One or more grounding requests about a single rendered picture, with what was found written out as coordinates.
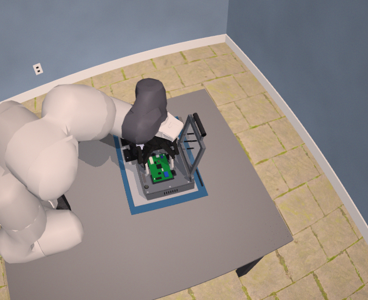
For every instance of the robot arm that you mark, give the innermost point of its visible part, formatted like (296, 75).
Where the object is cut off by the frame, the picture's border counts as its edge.
(38, 159)

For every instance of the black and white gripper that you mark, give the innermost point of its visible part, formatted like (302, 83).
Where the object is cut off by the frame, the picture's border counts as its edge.
(153, 144)

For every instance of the green circuit board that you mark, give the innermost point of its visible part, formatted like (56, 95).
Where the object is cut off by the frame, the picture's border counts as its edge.
(159, 168)

